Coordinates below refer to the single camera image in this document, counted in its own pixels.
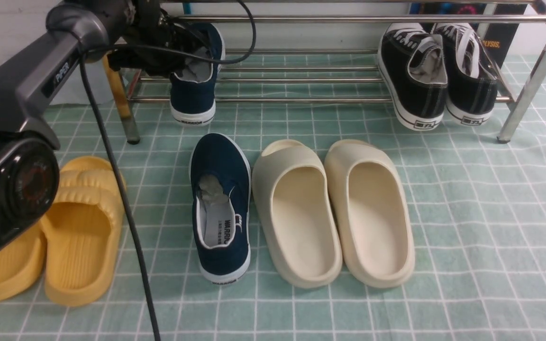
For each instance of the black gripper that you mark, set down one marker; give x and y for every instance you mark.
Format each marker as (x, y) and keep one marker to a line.
(153, 26)

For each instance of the navy canvas sneaker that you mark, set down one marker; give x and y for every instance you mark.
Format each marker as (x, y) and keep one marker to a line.
(192, 95)
(220, 178)

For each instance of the yellow slipper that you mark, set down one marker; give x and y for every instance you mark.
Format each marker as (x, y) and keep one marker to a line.
(22, 261)
(83, 229)

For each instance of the left black canvas sneaker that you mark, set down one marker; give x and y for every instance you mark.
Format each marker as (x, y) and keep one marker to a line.
(411, 63)

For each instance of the cream foam slide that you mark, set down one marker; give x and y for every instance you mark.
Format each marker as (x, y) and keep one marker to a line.
(372, 215)
(290, 189)

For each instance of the left yellow slipper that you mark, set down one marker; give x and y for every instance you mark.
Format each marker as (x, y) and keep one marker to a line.
(22, 261)

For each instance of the left cream foam slide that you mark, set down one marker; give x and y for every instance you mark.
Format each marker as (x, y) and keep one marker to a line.
(290, 189)

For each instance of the black box behind rack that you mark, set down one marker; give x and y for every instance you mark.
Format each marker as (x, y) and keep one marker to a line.
(496, 37)

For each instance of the black canvas sneaker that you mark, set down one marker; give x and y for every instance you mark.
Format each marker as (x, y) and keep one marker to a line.
(472, 85)
(411, 63)

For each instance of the metal shoe rack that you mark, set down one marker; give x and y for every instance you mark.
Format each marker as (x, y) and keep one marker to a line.
(518, 104)

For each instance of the right yellow slipper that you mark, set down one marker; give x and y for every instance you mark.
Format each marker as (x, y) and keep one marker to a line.
(83, 229)

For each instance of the right cream foam slide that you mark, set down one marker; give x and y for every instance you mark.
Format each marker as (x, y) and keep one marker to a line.
(372, 215)

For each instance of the right black canvas sneaker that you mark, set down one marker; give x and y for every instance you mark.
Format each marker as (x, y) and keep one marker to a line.
(472, 85)

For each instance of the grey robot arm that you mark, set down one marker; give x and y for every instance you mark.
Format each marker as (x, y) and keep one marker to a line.
(77, 31)

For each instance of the green checkered cloth mat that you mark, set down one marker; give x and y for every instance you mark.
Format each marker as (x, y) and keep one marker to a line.
(478, 214)

